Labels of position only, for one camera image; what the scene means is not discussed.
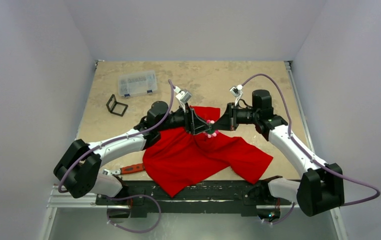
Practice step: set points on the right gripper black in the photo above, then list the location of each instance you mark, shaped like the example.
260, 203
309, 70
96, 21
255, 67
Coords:
229, 116

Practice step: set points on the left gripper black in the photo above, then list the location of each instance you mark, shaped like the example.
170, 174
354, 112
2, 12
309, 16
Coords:
192, 123

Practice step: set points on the pink flower brooch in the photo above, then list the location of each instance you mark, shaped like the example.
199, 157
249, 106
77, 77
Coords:
211, 133

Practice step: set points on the red t-shirt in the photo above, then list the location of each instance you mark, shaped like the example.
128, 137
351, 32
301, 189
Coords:
179, 159

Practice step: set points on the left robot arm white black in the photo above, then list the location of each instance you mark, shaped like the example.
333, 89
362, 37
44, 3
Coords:
79, 169

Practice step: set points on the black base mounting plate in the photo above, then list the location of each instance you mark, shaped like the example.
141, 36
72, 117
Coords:
207, 197

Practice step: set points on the clear plastic organizer box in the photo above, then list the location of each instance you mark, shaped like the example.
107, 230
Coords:
137, 84

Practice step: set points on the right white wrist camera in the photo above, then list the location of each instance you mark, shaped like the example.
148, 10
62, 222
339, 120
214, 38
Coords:
237, 92

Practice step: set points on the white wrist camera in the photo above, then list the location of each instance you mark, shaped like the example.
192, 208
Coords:
237, 92
182, 96

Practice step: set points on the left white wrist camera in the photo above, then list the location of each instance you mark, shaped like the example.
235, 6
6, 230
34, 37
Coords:
182, 96

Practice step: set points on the red handled adjustable wrench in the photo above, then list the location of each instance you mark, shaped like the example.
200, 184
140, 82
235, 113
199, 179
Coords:
131, 169

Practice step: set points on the black square frame stand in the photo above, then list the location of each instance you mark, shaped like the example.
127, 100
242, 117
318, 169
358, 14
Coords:
115, 107

